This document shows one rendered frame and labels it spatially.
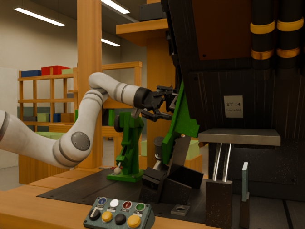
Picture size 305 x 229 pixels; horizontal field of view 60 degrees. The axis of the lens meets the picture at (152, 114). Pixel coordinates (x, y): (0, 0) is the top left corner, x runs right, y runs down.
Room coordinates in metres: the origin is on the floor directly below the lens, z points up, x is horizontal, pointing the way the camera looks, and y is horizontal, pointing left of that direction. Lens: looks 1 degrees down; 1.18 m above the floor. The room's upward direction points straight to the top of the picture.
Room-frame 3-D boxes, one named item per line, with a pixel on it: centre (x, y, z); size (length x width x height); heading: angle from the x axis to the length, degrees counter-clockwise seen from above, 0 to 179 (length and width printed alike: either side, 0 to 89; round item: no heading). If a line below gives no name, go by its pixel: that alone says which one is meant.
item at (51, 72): (6.75, 2.43, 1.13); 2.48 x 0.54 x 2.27; 63
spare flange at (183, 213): (0.72, -0.08, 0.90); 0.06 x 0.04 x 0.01; 158
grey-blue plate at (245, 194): (0.66, -0.23, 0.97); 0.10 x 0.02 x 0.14; 158
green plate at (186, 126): (0.81, -0.12, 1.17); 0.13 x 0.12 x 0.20; 68
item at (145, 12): (1.15, -0.02, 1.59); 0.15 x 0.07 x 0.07; 68
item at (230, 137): (0.72, -0.25, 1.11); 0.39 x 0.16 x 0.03; 158
